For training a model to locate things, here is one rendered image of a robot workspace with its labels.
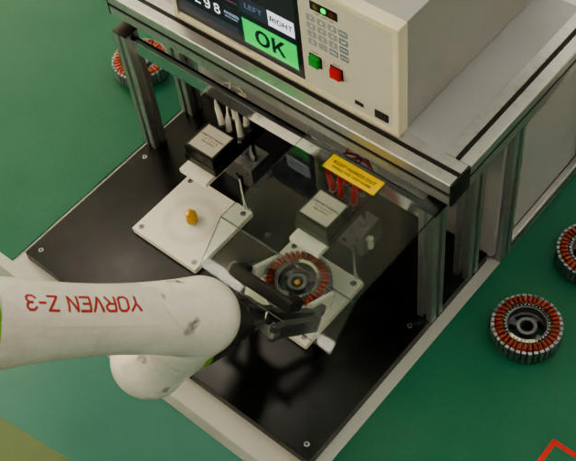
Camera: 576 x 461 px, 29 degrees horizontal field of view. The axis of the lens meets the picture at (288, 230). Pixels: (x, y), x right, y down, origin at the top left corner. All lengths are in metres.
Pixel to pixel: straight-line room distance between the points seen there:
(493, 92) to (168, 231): 0.63
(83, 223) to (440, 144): 0.71
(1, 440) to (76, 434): 0.85
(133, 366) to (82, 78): 0.89
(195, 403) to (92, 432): 0.90
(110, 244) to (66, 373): 0.84
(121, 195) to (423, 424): 0.69
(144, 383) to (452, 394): 0.50
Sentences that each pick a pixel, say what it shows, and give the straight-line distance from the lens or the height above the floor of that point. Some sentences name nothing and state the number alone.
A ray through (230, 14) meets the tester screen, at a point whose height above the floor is 1.19.
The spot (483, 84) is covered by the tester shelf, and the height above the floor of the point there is 1.11.
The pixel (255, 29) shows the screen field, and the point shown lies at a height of 1.18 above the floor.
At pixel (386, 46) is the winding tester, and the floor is 1.28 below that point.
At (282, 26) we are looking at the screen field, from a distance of 1.58.
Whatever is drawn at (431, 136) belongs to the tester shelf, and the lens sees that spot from 1.57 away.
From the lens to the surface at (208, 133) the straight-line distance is 1.86.
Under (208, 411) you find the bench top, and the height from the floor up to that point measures 0.75.
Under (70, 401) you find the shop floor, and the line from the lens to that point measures 2.70.
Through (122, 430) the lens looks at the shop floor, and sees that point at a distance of 2.63.
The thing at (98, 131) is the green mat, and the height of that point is 0.75.
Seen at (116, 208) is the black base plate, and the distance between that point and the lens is 1.99.
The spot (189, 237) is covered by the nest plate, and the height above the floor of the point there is 0.78.
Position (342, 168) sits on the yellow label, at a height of 1.07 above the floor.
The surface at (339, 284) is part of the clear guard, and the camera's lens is 1.48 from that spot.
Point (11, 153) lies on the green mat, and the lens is 2.16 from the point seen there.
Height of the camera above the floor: 2.30
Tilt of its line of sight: 53 degrees down
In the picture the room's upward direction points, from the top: 8 degrees counter-clockwise
